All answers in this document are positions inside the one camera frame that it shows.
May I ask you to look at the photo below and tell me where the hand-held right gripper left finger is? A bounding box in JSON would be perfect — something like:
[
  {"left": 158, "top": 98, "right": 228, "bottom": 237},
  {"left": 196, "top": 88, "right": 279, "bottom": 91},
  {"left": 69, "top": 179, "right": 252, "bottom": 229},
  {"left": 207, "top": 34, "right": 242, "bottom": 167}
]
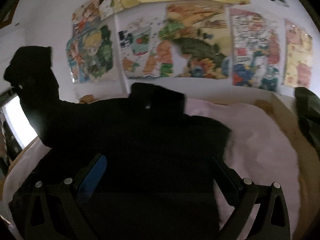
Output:
[{"left": 24, "top": 154, "right": 108, "bottom": 240}]

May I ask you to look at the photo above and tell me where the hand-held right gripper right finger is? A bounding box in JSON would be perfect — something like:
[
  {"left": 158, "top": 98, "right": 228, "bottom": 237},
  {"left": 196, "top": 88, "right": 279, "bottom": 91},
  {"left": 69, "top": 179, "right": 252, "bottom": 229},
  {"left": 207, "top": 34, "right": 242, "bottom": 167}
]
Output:
[{"left": 212, "top": 156, "right": 292, "bottom": 240}]

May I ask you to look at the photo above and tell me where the black jacket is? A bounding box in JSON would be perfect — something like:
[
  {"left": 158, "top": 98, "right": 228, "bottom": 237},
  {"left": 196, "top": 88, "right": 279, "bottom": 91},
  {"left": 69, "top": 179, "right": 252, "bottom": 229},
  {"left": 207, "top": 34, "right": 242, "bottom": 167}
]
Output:
[{"left": 3, "top": 45, "right": 232, "bottom": 240}]

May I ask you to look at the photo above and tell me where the pink blanket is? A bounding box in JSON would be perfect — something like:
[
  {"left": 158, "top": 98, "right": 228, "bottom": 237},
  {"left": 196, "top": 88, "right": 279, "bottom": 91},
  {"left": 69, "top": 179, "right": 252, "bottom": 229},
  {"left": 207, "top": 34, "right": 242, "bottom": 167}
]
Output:
[{"left": 4, "top": 97, "right": 302, "bottom": 240}]

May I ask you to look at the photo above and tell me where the bright window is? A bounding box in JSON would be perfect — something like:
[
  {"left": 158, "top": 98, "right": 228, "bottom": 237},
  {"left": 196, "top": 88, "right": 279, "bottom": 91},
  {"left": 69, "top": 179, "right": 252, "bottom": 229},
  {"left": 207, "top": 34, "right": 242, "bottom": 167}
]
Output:
[{"left": 1, "top": 92, "right": 38, "bottom": 148}]

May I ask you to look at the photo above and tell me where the dark green garment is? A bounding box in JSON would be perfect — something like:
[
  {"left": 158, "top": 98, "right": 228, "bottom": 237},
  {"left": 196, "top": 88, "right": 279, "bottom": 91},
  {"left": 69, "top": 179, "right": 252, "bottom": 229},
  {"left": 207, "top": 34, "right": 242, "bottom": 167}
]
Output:
[{"left": 294, "top": 87, "right": 320, "bottom": 153}]

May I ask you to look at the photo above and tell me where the group of colourful wall drawings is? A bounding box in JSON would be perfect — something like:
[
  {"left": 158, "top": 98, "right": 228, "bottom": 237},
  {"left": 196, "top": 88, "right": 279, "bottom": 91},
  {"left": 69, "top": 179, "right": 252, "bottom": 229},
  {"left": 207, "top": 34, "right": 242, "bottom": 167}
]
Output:
[{"left": 65, "top": 0, "right": 314, "bottom": 93}]

